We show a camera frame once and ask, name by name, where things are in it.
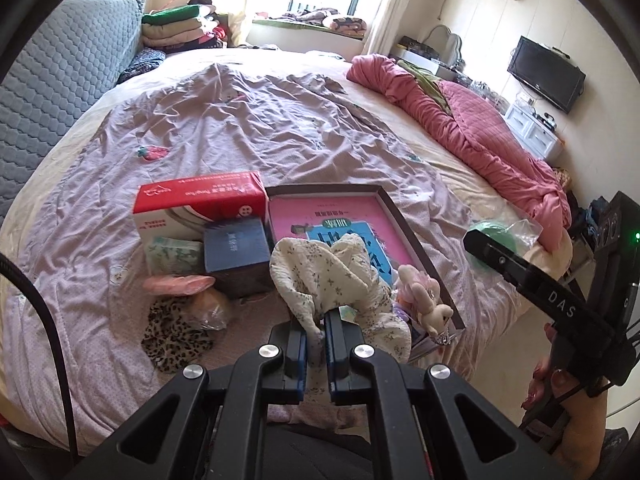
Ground small mint green tissue pack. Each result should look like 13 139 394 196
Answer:
145 237 206 277

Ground cream curtain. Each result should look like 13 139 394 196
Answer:
362 0 441 56

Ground pink quilt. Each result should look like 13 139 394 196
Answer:
346 53 573 253

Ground beige folded blankets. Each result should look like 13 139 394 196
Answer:
142 19 216 51

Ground grey quilted headboard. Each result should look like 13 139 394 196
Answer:
0 0 143 231

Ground pink tissue pack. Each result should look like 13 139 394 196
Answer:
143 274 217 297

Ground lilac printed quilt cover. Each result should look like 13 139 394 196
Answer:
17 62 506 441

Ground white floral cloth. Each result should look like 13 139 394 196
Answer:
270 232 413 406

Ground olive green cloth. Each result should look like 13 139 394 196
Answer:
400 59 451 111

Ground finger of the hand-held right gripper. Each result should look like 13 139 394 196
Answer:
462 230 541 291

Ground bed with cream sheet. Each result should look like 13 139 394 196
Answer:
0 47 573 456

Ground leopard print scrunchie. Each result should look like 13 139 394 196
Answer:
141 296 216 373

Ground person's right hand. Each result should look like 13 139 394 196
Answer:
520 322 608 441

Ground black television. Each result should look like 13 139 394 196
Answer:
507 36 587 114

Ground lavender cloth bow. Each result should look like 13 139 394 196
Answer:
392 302 426 333

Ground shallow cardboard box pink inside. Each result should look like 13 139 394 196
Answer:
264 184 467 361

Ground red and white tissue box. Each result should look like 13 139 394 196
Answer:
132 171 266 248

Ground dark floral pillow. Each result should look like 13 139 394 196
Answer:
117 47 166 83

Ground white drawer cabinet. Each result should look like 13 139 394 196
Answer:
505 100 566 161

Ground white plush toy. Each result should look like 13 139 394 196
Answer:
395 265 441 306

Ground dark blue box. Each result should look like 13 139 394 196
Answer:
202 217 273 298

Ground patterned bedding on window seat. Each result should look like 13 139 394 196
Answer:
255 7 368 38

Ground green folded blanket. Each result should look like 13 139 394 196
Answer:
141 5 211 25

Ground bun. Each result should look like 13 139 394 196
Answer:
187 287 236 331

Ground person's right forearm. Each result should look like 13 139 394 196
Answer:
550 437 608 480

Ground black cable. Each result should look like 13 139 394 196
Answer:
0 252 78 456

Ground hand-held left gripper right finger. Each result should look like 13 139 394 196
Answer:
325 310 551 480

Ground green round sponge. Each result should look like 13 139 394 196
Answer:
470 217 544 253

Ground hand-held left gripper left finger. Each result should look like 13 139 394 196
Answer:
105 317 308 480

